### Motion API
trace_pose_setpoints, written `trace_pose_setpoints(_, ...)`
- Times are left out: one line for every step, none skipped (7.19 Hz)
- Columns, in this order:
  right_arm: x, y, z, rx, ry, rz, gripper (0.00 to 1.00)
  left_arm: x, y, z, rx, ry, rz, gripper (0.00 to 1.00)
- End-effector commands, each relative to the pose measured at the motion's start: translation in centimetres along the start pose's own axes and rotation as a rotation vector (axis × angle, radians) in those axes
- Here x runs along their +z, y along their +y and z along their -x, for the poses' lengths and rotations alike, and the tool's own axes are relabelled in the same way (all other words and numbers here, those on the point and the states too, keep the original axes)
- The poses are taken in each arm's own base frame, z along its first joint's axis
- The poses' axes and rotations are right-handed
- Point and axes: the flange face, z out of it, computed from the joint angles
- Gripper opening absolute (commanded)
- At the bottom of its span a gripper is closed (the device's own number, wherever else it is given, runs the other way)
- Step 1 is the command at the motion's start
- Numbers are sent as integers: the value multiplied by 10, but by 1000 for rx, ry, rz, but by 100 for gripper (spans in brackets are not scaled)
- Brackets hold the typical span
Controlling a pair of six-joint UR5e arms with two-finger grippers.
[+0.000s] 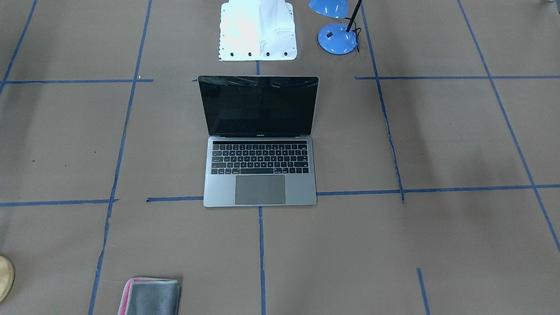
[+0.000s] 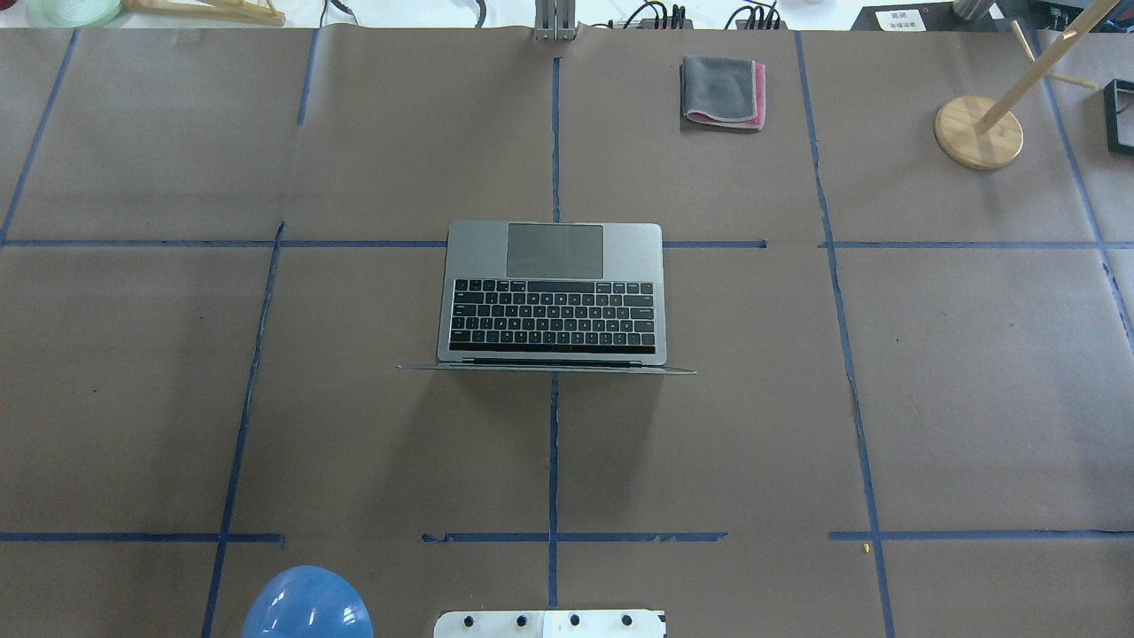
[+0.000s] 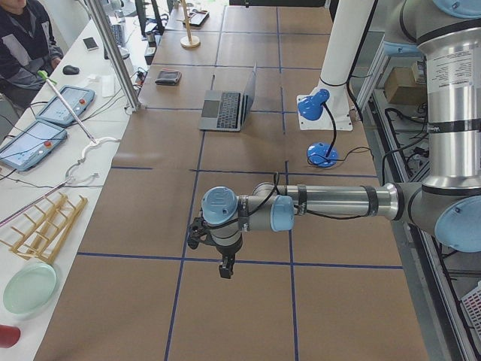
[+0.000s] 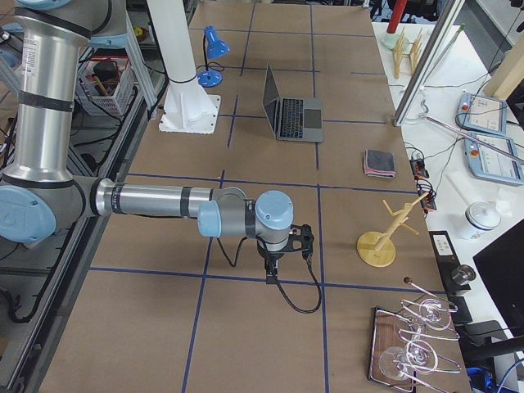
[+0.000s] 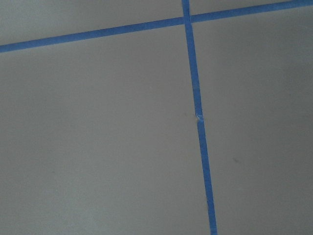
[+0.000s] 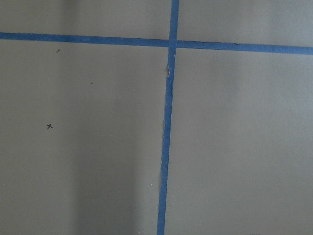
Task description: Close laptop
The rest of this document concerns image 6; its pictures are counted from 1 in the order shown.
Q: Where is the long blue tape strip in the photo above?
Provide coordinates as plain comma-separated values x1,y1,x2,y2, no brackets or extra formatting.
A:
0,32,313,55

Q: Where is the crossing blue tape strip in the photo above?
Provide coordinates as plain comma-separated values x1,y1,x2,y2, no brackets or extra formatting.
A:
156,0,179,235

